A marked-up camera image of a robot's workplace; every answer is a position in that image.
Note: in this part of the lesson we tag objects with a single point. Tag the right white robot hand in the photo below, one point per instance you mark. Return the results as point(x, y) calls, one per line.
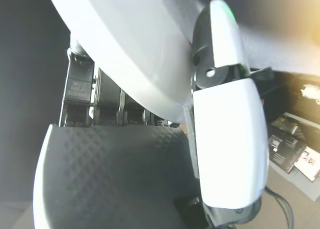
point(112, 176)

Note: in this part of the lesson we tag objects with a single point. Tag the black printed box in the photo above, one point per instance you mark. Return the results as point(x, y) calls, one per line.
point(287, 126)
point(285, 151)

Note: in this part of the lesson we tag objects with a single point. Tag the box with white print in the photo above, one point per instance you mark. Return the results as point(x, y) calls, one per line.
point(308, 164)

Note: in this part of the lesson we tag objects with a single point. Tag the white plastic connector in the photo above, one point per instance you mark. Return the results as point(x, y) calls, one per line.
point(310, 91)

